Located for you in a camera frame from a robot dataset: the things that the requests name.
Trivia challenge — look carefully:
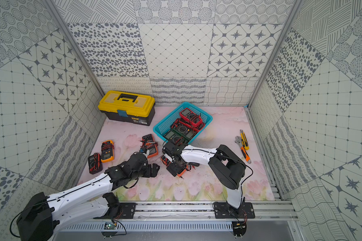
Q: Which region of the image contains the dark green multimeter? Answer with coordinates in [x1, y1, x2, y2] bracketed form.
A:
[164, 130, 189, 145]
[174, 124, 197, 141]

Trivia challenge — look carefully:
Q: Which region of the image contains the orange multimeter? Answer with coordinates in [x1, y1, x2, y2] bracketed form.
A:
[167, 163, 187, 177]
[139, 134, 158, 158]

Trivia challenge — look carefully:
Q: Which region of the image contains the yellow black toolbox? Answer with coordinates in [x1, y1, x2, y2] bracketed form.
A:
[98, 90, 155, 126]

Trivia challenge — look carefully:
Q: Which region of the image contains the small yellow multimeter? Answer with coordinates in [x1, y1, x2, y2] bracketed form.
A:
[101, 140, 114, 163]

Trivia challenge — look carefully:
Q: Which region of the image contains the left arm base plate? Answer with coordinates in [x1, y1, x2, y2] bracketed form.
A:
[109, 202, 137, 219]

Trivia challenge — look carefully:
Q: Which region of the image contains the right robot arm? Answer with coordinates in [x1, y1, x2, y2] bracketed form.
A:
[162, 142, 247, 209]

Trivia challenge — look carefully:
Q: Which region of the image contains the white cable duct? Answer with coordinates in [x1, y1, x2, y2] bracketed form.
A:
[63, 221, 233, 232]

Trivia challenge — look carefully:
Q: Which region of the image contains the teal plastic basket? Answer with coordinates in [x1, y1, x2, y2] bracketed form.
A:
[153, 102, 213, 144]

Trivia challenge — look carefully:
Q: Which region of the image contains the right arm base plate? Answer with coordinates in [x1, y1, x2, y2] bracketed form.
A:
[212, 201, 255, 219]

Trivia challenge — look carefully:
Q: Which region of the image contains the red multimeter with grey screen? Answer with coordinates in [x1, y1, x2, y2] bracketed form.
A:
[179, 108, 205, 130]

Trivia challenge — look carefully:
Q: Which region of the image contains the small black multimeter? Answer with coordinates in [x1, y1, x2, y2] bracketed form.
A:
[160, 155, 171, 166]

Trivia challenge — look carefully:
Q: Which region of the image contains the yellow utility knife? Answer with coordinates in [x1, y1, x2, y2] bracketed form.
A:
[240, 130, 249, 150]

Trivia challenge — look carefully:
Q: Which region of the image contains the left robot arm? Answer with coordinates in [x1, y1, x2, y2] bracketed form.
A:
[15, 153, 160, 241]

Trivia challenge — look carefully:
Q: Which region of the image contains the aluminium rail frame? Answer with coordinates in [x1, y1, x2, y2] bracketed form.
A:
[78, 200, 299, 222]

